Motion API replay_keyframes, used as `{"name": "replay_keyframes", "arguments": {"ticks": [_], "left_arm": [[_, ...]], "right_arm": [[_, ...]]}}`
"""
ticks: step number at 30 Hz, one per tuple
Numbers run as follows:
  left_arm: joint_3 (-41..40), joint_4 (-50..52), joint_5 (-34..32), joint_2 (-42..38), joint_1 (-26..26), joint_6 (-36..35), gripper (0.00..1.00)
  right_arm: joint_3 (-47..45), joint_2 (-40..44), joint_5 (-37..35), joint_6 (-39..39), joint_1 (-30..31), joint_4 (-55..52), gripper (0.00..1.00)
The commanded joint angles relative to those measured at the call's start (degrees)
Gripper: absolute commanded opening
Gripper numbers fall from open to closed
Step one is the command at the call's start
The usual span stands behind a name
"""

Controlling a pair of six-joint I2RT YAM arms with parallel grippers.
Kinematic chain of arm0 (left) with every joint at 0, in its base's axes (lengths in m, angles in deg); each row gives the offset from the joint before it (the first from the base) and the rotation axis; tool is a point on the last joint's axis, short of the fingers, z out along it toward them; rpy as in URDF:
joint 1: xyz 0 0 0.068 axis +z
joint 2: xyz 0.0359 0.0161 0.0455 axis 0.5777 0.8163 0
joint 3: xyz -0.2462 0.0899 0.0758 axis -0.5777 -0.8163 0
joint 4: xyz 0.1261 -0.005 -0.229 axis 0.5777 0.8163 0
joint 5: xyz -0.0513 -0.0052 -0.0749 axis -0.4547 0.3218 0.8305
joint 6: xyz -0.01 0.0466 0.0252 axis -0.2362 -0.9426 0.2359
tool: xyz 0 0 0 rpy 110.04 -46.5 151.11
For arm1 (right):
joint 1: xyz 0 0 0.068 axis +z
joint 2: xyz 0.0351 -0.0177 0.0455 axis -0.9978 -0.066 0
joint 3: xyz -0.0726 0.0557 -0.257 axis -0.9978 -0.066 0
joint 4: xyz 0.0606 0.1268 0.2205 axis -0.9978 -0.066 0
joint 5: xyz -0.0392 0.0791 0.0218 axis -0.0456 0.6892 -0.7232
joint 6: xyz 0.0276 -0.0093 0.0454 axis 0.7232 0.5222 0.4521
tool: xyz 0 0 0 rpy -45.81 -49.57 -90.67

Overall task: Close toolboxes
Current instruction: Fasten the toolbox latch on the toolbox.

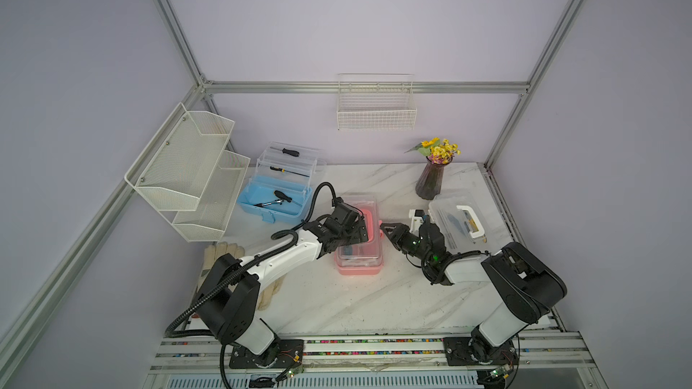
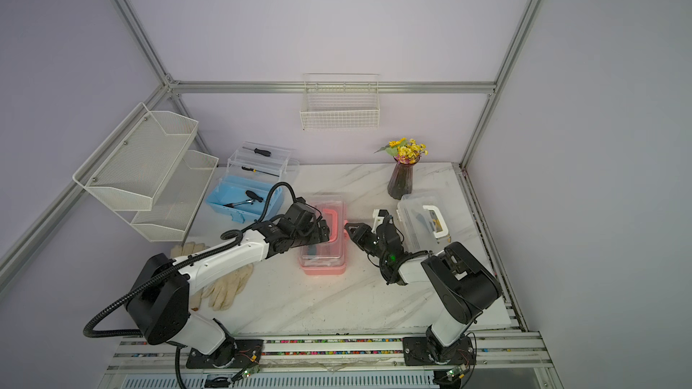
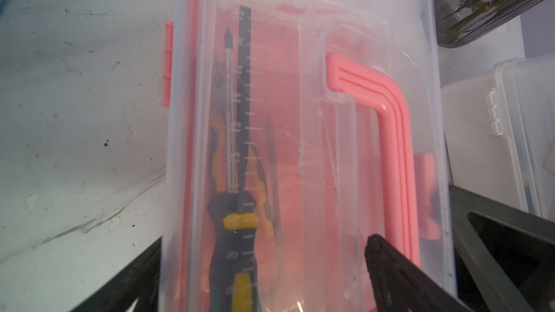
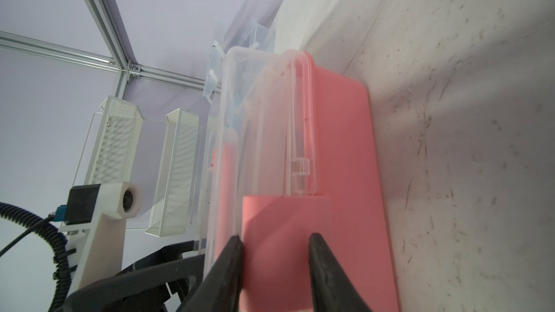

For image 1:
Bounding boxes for upper white mesh wall shelf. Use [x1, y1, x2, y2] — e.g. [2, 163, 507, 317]
[124, 104, 234, 212]

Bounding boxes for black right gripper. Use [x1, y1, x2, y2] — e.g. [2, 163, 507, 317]
[379, 223, 431, 264]

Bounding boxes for black tool in blue base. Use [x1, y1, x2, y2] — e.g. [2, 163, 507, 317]
[254, 190, 293, 208]

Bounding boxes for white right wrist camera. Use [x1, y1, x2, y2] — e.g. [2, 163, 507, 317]
[408, 209, 429, 236]

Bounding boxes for lower white mesh wall shelf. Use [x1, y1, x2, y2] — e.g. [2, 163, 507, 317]
[170, 151, 250, 242]

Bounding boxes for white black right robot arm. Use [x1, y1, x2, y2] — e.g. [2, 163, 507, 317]
[380, 217, 568, 366]

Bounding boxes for black screwdriver middle tray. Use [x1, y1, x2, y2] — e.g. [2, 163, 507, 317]
[270, 166, 311, 178]

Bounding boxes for yellow artificial flowers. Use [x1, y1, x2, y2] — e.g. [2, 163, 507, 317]
[407, 138, 461, 165]

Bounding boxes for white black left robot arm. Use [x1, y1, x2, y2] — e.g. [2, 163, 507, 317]
[193, 199, 368, 356]

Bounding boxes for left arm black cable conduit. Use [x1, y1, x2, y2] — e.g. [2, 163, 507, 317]
[164, 181, 337, 389]

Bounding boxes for white mesh wall shelf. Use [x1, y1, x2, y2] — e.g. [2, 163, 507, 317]
[124, 104, 234, 212]
[170, 151, 250, 242]

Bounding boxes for blue tiered toolbox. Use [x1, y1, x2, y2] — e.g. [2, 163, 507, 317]
[237, 142, 325, 224]

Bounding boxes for clear white toolbox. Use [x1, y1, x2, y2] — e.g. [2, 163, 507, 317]
[429, 189, 500, 252]

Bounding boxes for white wire wall basket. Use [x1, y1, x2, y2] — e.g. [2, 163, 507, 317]
[336, 73, 417, 131]

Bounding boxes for black screwdriver tray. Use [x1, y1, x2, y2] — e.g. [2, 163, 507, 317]
[274, 148, 300, 158]
[270, 166, 311, 178]

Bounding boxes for robot base rail plate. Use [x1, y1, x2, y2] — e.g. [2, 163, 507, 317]
[143, 329, 607, 388]

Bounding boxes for black screwdriver top tray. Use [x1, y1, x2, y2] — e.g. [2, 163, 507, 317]
[274, 148, 300, 158]

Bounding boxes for dark glass flower vase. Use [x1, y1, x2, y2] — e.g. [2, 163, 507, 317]
[416, 160, 445, 201]

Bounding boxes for pink toolbox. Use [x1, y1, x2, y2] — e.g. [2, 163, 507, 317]
[334, 194, 384, 276]

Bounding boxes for cream knit work glove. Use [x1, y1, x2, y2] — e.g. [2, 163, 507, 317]
[256, 276, 286, 311]

